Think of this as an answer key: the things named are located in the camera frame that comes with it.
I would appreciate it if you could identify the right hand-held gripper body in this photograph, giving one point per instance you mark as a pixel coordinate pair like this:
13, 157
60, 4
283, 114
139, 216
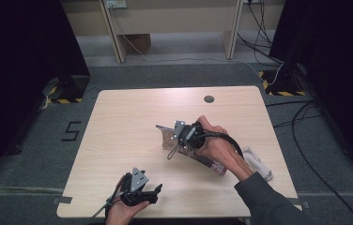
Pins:
195, 137

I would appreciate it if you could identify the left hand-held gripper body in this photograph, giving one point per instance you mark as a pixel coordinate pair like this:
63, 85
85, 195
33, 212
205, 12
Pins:
135, 193

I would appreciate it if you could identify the red illustrated magazine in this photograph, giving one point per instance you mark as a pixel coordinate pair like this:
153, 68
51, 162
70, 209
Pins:
212, 165

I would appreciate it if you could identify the beige cloth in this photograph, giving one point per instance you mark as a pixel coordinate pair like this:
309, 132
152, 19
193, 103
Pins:
259, 164

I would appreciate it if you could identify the person's left hand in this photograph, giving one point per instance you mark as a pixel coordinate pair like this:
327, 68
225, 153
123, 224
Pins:
121, 214

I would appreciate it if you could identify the person's right hand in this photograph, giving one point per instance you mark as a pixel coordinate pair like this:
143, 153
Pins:
218, 146

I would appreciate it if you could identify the grey tape piece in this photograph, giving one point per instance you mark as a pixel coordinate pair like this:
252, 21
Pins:
62, 200
304, 205

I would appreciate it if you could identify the black stand base striped tape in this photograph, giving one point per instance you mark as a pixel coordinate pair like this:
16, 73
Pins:
71, 89
284, 82

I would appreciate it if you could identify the brown cardboard box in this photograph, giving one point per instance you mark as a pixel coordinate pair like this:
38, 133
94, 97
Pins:
138, 42

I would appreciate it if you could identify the beige wooden desk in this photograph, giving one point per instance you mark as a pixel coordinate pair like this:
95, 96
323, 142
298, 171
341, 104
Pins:
171, 22

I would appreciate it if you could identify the white power socket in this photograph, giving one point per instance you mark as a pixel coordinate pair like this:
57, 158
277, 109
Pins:
115, 3

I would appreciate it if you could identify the black curtain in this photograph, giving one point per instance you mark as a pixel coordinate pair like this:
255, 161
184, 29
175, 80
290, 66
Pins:
337, 62
18, 78

